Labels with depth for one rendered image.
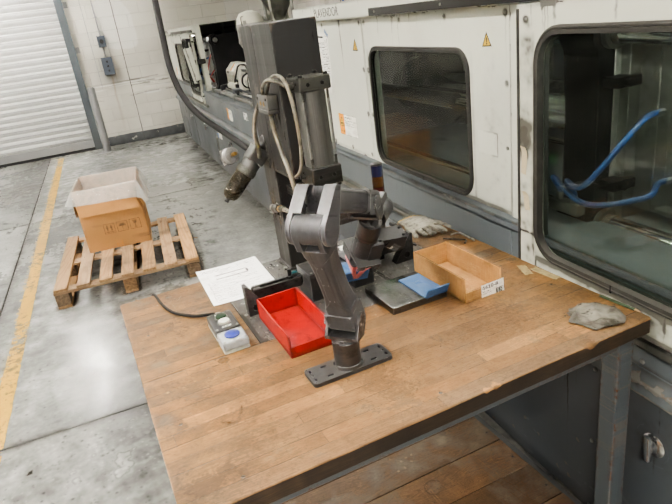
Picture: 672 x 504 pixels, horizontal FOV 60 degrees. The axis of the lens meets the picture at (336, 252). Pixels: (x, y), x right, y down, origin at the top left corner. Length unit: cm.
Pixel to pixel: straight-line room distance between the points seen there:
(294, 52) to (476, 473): 141
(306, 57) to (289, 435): 96
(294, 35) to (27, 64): 920
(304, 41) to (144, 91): 917
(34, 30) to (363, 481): 944
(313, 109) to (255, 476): 90
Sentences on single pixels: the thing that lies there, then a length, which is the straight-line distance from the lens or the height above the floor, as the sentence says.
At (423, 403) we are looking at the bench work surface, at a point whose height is 90.
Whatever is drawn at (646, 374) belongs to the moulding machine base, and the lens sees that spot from 171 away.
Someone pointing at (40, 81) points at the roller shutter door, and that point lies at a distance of 1067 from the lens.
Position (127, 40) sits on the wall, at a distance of 1070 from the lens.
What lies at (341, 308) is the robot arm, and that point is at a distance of 127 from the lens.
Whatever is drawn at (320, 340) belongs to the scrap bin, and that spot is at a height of 92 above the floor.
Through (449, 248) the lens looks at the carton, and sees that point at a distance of 180.
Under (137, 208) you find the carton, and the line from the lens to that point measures 487.
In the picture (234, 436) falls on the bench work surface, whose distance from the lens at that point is 125.
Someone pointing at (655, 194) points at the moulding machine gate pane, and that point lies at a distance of 151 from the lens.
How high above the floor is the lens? 166
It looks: 22 degrees down
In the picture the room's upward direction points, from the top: 8 degrees counter-clockwise
